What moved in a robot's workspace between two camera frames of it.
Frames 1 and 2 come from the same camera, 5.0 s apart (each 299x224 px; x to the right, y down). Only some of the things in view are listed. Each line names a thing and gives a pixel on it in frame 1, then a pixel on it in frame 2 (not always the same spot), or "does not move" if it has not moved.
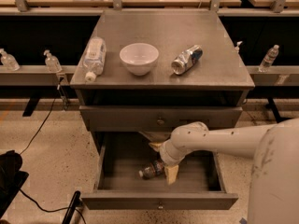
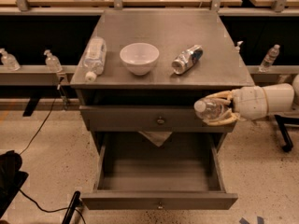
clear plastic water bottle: (151, 171) -> (208, 109)
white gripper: (168, 157) -> (249, 103)
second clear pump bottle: (51, 63) does not move
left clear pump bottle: (8, 60) does not move
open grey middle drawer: (121, 156) does not move
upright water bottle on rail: (266, 63) does not move
